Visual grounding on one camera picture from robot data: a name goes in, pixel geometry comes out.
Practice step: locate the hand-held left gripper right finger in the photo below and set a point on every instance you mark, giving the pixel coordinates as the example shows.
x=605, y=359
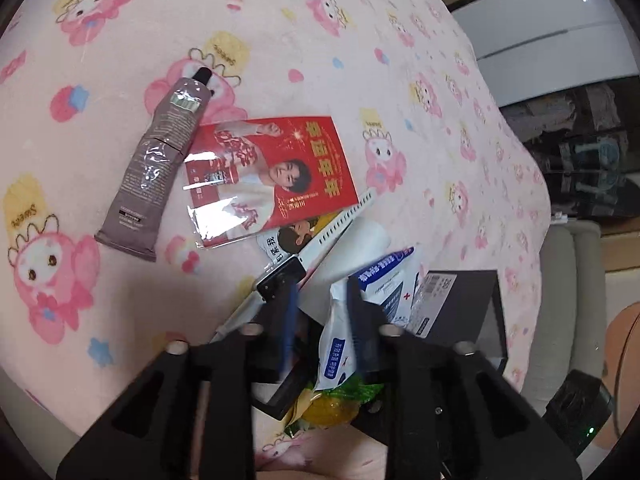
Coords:
x=425, y=400

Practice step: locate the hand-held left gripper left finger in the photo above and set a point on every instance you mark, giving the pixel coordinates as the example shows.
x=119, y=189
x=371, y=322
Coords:
x=225, y=385

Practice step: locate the dark grey cardboard box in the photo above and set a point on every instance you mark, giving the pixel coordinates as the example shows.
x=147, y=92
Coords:
x=470, y=310

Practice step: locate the black glossy packet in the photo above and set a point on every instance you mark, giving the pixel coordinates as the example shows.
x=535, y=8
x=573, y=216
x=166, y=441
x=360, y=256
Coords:
x=285, y=400

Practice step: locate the green yellow candy wrapper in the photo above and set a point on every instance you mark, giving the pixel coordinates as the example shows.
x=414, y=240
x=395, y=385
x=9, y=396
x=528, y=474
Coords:
x=330, y=407

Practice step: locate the grey padded bed headboard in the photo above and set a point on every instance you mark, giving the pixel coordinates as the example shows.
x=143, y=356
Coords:
x=565, y=310

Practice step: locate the person's leg in pink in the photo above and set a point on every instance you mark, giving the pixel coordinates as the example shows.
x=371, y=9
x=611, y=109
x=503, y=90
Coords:
x=320, y=465

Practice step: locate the cartoon print card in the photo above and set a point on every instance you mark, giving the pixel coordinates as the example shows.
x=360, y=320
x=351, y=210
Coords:
x=285, y=240

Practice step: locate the brown tube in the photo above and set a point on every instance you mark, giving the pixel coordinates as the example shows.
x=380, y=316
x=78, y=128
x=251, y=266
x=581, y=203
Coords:
x=150, y=170

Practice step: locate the red printed packet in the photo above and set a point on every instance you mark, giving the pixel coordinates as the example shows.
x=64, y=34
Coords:
x=300, y=170

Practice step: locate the dark glass wardrobe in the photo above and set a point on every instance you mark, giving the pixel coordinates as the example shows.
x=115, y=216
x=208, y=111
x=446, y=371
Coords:
x=575, y=160

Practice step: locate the pink printed blanket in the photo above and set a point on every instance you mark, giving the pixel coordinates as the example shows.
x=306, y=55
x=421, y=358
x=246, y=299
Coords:
x=100, y=35

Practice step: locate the white wardrobe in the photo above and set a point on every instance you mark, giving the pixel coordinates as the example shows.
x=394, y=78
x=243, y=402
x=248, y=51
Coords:
x=550, y=35

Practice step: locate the round peach wall panel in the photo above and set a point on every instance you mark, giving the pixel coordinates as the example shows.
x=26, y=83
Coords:
x=625, y=345

